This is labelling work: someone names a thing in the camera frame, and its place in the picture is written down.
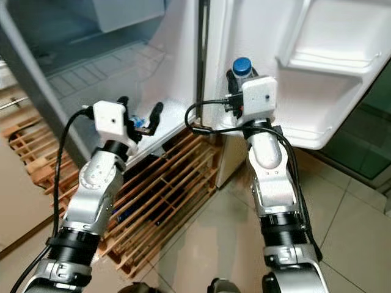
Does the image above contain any clear bottle blue cap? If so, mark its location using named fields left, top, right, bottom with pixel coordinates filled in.
left=231, top=57, right=255, bottom=86

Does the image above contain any white fridge body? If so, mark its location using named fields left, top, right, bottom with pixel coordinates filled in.
left=0, top=0, right=205, bottom=165

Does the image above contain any white fridge door shelf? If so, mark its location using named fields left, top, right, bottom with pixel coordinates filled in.
left=278, top=0, right=382, bottom=77

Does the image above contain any grey fridge drawer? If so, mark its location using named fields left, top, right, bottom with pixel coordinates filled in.
left=79, top=0, right=167, bottom=34

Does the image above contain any wooden slatted pallet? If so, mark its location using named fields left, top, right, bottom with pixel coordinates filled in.
left=6, top=122, right=221, bottom=278

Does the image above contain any green glass sliding door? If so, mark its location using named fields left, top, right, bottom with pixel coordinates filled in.
left=321, top=58, right=391, bottom=181

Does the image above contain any grey left robot leg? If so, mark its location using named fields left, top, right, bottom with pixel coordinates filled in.
left=117, top=281, right=161, bottom=293

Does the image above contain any grey robot leg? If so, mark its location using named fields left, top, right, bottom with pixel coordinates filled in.
left=206, top=278, right=240, bottom=293
left=117, top=281, right=161, bottom=293

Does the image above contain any grey right robot leg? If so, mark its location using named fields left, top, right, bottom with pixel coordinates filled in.
left=206, top=278, right=240, bottom=293

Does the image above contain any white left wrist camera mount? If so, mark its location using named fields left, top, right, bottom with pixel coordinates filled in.
left=93, top=101, right=136, bottom=146

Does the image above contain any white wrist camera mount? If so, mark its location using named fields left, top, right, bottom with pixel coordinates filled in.
left=93, top=101, right=136, bottom=146
left=241, top=76, right=277, bottom=123

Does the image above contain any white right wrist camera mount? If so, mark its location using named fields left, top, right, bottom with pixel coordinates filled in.
left=241, top=76, right=277, bottom=123

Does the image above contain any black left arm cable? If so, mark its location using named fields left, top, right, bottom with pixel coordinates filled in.
left=9, top=107, right=95, bottom=293

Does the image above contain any steel drawer handle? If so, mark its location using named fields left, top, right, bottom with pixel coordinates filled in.
left=0, top=95, right=31, bottom=110

